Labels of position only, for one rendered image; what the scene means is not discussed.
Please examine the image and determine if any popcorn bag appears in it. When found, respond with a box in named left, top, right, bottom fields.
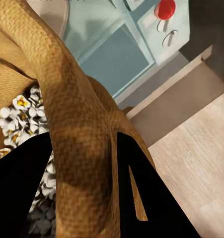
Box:
left=0, top=0, right=156, bottom=238

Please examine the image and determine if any microwave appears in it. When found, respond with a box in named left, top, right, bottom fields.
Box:
left=26, top=0, right=144, bottom=62

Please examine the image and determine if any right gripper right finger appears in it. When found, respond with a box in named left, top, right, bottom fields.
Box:
left=117, top=132, right=201, bottom=238

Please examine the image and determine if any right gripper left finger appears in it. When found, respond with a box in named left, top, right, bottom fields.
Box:
left=0, top=132, right=53, bottom=238

